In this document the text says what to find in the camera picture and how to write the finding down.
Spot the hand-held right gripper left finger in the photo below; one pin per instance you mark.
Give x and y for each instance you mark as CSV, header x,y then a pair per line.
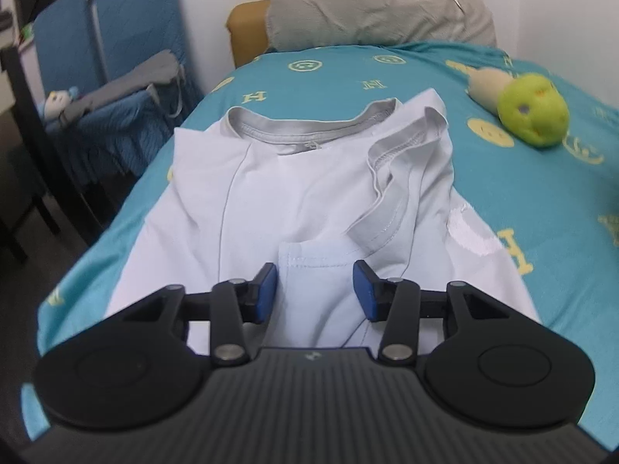
x,y
268,295

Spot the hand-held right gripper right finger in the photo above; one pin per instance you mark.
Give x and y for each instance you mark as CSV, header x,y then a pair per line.
x,y
362,290

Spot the white t-shirt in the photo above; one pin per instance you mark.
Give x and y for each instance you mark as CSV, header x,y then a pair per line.
x,y
300,188

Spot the teal printed bed sheet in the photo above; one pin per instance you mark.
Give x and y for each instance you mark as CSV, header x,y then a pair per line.
x,y
508,179

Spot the green and beige plush toy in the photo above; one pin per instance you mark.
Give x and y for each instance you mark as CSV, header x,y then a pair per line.
x,y
532,111

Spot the grey cloth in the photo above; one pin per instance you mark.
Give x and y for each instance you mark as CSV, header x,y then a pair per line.
x,y
145,77

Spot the grey pillow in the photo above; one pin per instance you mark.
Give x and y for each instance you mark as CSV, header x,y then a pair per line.
x,y
377,5

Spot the small white and blue toy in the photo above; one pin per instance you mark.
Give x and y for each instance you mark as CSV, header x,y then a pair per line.
x,y
58,101

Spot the blue chair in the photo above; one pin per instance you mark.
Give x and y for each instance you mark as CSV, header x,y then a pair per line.
x,y
135,9

